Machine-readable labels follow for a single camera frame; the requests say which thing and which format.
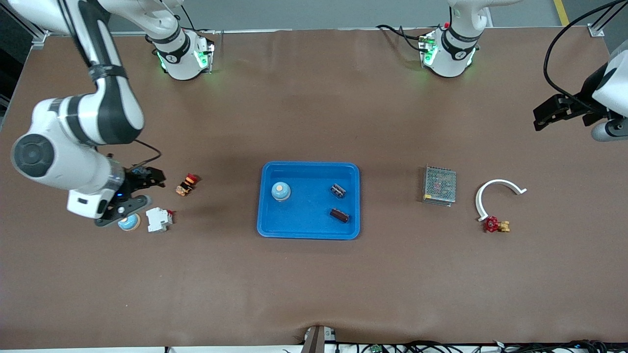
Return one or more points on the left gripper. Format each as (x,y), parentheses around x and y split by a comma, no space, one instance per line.
(581,107)

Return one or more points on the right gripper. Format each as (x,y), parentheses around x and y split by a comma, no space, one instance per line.
(133,180)

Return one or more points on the blue plastic tray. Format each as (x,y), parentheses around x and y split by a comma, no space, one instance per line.
(309,220)

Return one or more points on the dark cylindrical electrolytic capacitor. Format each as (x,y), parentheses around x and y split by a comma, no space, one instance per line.
(339,215)

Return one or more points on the red yellow black selector switch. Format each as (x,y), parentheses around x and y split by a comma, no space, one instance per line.
(186,185)

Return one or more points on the aluminium frame post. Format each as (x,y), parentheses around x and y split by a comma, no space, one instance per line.
(41,39)
(595,31)

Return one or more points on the white circuit breaker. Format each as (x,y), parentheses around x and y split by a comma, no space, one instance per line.
(158,219)

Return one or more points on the blue bell with tan base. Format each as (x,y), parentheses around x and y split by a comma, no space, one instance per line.
(280,191)
(130,224)

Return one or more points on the white curved plastic bracket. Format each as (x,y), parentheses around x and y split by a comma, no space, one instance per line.
(500,182)

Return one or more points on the metal mesh power supply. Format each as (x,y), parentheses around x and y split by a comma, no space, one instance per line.
(439,186)

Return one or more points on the brown table cover mat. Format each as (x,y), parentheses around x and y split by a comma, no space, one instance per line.
(314,284)

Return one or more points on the grey mount bracket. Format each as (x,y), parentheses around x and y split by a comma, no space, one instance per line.
(318,340)

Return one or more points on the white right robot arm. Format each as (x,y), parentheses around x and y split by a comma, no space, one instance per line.
(117,108)

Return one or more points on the small black capacitor block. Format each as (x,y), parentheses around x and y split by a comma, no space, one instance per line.
(338,191)

